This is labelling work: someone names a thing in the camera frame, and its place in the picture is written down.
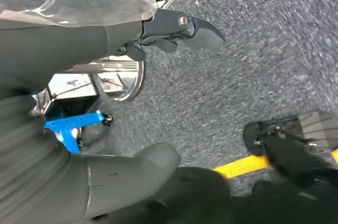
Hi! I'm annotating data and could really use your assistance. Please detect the chrome stanchion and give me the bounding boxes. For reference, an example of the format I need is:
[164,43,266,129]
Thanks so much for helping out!
[57,55,145,102]

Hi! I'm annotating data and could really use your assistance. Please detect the yellow floor tape square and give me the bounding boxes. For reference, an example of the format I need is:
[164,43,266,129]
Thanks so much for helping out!
[213,148,338,180]

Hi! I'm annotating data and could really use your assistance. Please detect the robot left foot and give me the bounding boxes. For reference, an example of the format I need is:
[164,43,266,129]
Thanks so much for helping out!
[243,111,338,157]

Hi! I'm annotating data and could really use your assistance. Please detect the blue metal shelf rack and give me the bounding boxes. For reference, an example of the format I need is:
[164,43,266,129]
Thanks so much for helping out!
[44,109,114,155]

